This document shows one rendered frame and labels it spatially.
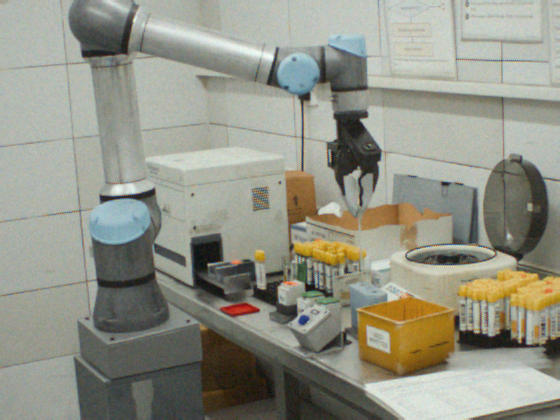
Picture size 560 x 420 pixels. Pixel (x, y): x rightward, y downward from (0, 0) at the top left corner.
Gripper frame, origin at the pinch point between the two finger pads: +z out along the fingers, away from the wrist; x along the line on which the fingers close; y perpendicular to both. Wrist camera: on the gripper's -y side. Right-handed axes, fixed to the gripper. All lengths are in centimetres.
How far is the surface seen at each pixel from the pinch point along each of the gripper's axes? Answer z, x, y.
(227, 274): 20, 16, 44
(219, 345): 70, -9, 145
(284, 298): 20.3, 11.1, 16.6
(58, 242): 36, 37, 185
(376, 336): 19.4, 6.6, -21.5
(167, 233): 14, 24, 69
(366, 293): 15.3, 1.8, -6.3
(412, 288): 18.4, -12.9, 3.1
